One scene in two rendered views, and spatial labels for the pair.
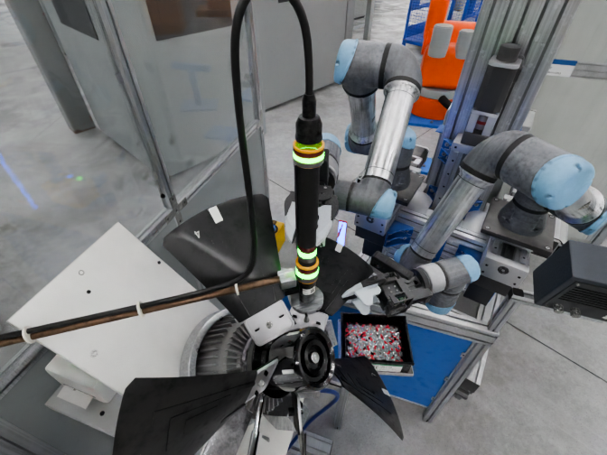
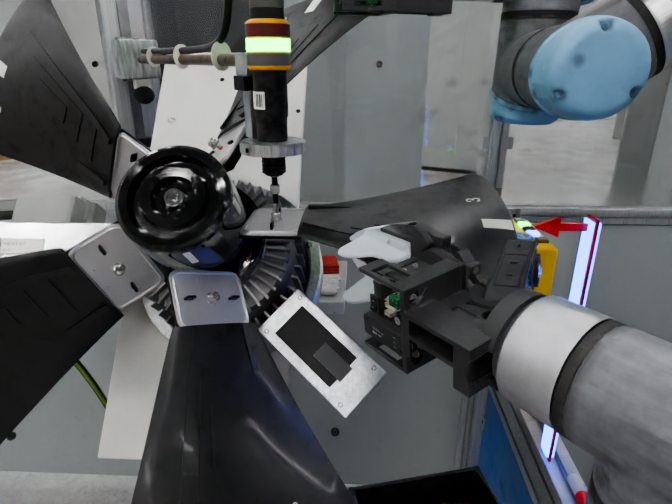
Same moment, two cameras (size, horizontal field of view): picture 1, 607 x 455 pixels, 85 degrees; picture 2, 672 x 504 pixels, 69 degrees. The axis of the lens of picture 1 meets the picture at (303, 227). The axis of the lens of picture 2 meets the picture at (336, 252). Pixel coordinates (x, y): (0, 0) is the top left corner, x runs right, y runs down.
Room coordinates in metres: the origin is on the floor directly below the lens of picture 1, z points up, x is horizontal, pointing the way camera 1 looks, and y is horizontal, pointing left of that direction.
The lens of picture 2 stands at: (0.33, -0.53, 1.35)
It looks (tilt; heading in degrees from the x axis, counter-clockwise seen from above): 21 degrees down; 74
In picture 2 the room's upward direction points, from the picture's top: straight up
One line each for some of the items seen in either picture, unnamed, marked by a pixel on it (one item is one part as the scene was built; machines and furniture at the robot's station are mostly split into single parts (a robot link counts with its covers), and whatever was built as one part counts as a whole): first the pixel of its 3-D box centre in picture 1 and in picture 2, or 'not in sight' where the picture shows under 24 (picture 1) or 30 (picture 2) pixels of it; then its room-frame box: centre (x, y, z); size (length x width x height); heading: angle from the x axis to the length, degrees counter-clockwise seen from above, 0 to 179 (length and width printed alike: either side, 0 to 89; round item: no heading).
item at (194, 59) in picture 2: (137, 311); (181, 59); (0.32, 0.29, 1.35); 0.54 x 0.01 x 0.01; 106
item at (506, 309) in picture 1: (504, 311); not in sight; (0.58, -0.62, 0.96); 0.03 x 0.03 x 0.20; 71
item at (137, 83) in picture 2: not in sight; (143, 91); (0.24, 0.56, 1.29); 0.05 x 0.04 x 0.05; 106
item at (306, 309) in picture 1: (302, 287); (266, 103); (0.41, 0.00, 1.31); 0.09 x 0.07 x 0.10; 106
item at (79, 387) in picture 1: (89, 370); not in sight; (0.42, 0.60, 0.92); 0.17 x 0.16 x 0.11; 71
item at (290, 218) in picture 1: (293, 229); not in sight; (0.43, 0.02, 1.44); 0.09 x 0.03 x 0.06; 163
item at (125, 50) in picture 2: not in sight; (135, 59); (0.23, 0.59, 1.35); 0.10 x 0.07 x 0.09; 106
